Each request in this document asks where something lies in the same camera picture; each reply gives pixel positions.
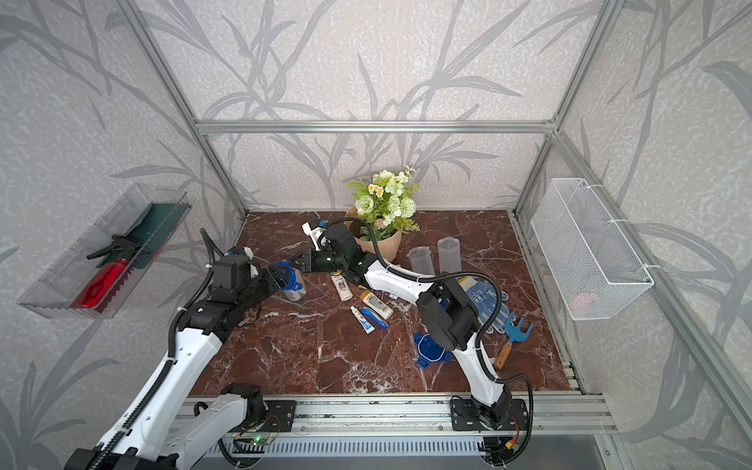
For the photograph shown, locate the blue cup lid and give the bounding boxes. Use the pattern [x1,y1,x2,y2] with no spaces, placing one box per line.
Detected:
[413,333,452,369]

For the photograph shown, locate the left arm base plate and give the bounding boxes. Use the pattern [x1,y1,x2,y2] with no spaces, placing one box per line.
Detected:
[237,399,297,435]

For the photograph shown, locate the beige flower pot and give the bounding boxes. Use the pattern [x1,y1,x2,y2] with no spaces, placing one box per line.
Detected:
[346,215,403,262]

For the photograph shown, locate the aluminium front rail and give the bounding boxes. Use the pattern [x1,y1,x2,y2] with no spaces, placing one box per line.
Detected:
[262,391,618,440]

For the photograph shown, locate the yellow-capped lotion bottle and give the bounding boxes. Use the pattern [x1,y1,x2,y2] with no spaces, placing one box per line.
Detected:
[360,290,394,320]
[331,271,353,302]

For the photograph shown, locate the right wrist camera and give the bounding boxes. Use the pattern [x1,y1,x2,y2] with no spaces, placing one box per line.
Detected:
[302,219,327,251]

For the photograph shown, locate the white wire mesh basket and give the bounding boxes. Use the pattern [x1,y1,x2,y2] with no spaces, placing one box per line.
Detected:
[531,178,654,321]

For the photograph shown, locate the small white toothpaste tube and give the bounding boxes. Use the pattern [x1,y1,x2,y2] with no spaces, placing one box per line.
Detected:
[351,307,375,334]

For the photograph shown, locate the pink item in basket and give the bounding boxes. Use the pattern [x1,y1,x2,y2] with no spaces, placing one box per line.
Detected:
[569,293,598,317]

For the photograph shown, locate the green white artificial flowers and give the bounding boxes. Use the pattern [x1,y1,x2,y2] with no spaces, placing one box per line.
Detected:
[347,166,420,241]

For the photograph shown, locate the clear plastic wall tray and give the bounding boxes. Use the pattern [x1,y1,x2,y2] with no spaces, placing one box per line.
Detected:
[18,184,192,319]

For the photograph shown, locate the blue toothbrush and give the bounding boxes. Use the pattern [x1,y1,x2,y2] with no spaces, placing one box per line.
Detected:
[360,307,389,329]

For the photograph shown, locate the blue-lidded clear kit cup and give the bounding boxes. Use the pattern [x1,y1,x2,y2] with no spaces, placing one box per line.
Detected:
[278,262,307,302]
[437,237,462,273]
[407,246,435,276]

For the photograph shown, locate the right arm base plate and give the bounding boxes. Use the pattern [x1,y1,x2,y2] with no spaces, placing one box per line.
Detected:
[450,396,530,432]

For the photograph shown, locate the wooden handled brush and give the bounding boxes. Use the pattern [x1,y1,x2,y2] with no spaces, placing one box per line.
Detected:
[493,317,534,370]

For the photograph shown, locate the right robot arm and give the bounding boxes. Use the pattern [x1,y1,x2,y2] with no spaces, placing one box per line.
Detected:
[292,217,527,418]

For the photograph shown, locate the white blue dotted work glove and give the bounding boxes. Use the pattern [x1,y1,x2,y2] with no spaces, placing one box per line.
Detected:
[459,276,514,334]

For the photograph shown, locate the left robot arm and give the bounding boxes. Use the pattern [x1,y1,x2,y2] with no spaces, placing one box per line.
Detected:
[66,254,293,469]

